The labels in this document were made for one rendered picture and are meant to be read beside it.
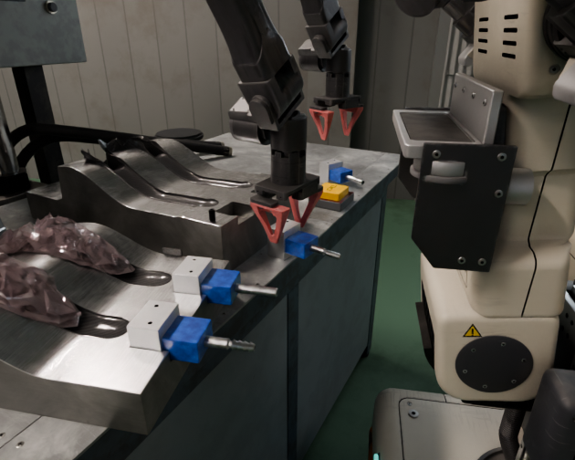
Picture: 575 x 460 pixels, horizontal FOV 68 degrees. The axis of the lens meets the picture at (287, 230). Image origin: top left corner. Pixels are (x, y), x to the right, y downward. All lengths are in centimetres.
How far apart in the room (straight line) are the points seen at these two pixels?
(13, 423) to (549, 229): 67
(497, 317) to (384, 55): 264
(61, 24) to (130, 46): 205
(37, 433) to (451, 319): 51
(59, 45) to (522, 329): 138
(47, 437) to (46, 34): 119
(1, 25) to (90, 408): 113
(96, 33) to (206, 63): 84
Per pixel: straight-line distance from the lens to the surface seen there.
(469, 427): 124
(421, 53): 317
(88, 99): 380
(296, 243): 72
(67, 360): 51
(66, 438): 51
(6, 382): 54
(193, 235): 71
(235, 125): 72
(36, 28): 149
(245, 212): 75
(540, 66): 53
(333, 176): 110
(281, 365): 98
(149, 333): 48
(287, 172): 68
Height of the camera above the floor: 116
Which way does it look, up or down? 25 degrees down
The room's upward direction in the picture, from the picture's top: straight up
